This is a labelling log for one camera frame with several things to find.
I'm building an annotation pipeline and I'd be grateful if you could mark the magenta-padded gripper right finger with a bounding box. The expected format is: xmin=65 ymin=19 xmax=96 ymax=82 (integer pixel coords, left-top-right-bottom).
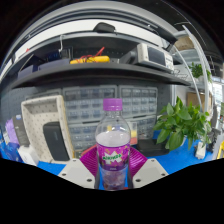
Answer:
xmin=128 ymin=146 xmax=169 ymax=190

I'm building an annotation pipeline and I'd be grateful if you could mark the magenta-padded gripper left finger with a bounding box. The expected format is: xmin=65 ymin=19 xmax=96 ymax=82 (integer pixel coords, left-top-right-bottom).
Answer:
xmin=57 ymin=146 xmax=100 ymax=190

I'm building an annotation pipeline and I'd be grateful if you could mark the clear purple-capped drink bottle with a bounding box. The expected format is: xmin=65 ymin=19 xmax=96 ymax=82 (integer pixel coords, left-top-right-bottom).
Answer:
xmin=94 ymin=98 xmax=132 ymax=192

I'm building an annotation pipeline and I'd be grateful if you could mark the flat black case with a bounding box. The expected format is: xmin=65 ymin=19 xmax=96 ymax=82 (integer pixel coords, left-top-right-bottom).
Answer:
xmin=136 ymin=138 xmax=169 ymax=158

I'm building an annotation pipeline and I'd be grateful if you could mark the grey small-parts drawer cabinet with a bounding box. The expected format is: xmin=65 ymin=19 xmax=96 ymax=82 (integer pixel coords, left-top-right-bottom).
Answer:
xmin=62 ymin=85 xmax=118 ymax=123
xmin=118 ymin=85 xmax=158 ymax=118
xmin=130 ymin=115 xmax=158 ymax=140
xmin=66 ymin=122 xmax=101 ymax=154

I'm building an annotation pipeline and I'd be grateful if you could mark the black rounded speaker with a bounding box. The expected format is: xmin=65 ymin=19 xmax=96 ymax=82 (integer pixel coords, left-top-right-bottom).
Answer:
xmin=42 ymin=121 xmax=71 ymax=162

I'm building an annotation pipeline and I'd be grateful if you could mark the clear box with coloured parts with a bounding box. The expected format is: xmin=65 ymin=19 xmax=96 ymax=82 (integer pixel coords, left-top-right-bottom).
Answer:
xmin=128 ymin=120 xmax=139 ymax=146

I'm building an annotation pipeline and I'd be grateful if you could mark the white power adapter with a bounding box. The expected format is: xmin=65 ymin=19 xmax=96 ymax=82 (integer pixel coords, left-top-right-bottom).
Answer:
xmin=195 ymin=141 xmax=208 ymax=160

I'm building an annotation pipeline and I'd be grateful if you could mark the green potted plant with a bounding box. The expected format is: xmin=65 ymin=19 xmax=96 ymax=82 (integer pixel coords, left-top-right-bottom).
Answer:
xmin=152 ymin=96 xmax=213 ymax=152

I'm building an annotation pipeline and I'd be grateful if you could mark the dark grey upright box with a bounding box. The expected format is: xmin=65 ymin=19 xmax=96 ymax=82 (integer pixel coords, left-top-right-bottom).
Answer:
xmin=12 ymin=114 xmax=31 ymax=147

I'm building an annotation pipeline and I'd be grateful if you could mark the white perforated tray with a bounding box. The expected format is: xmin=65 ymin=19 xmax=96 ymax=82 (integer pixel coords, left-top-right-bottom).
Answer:
xmin=20 ymin=94 xmax=76 ymax=164

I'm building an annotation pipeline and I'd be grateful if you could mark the purple plastic bag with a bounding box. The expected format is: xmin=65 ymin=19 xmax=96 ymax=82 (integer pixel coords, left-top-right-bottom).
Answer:
xmin=4 ymin=119 xmax=19 ymax=145

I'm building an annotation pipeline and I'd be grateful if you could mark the dark overhead shelf unit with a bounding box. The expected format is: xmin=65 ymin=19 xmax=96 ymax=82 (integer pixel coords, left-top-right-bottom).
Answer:
xmin=0 ymin=19 xmax=191 ymax=92

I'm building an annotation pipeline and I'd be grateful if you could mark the white curved shelf unit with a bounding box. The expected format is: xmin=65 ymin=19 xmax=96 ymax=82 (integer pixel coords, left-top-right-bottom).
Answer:
xmin=173 ymin=24 xmax=218 ymax=111

